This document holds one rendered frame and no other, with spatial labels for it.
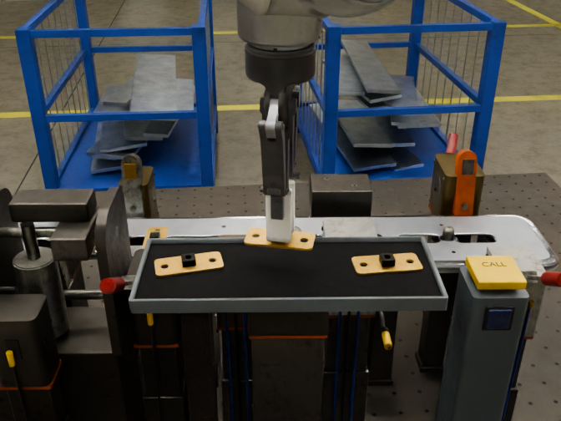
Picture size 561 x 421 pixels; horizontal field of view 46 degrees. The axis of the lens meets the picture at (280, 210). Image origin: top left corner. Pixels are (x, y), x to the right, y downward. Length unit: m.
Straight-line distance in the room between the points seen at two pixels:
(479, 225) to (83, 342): 0.73
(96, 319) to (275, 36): 0.60
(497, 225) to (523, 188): 0.87
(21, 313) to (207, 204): 1.09
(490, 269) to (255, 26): 0.42
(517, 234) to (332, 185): 0.36
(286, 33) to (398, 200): 1.36
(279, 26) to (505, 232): 0.74
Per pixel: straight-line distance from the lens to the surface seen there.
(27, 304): 0.96
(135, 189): 1.30
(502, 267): 0.87
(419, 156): 3.60
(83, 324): 1.09
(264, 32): 0.66
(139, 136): 3.35
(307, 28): 0.67
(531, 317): 1.10
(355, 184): 1.32
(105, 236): 0.90
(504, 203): 2.05
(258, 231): 0.82
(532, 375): 1.44
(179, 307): 0.77
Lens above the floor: 1.62
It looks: 29 degrees down
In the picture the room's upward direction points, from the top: straight up
